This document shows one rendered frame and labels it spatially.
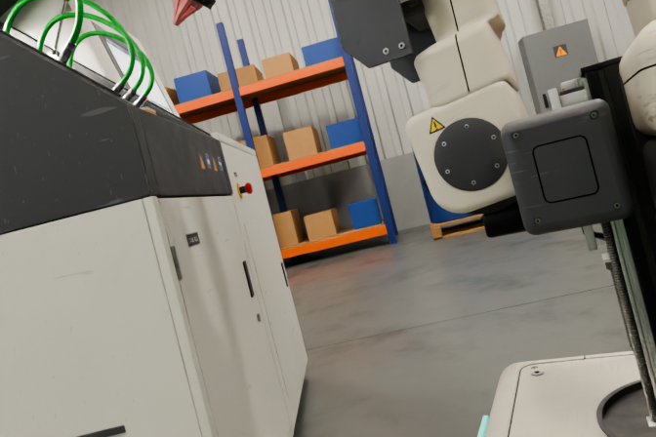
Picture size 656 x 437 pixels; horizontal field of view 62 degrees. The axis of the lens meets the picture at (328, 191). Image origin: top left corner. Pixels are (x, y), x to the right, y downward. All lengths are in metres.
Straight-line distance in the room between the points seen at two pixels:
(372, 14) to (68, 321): 0.70
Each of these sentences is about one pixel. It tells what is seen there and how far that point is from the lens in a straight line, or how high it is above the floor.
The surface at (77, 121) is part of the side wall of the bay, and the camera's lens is 1.02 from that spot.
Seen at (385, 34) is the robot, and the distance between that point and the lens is 0.83.
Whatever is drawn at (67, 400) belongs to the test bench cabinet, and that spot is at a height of 0.49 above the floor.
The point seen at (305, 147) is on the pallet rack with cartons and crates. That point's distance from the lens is 6.56.
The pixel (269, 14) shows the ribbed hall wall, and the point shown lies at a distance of 8.21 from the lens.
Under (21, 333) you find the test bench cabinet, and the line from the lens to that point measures 1.08.
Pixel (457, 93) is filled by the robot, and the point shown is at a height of 0.81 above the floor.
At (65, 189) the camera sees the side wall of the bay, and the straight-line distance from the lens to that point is 1.02.
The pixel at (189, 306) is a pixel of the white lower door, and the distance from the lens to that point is 1.01.
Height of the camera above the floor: 0.72
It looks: level
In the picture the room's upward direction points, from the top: 14 degrees counter-clockwise
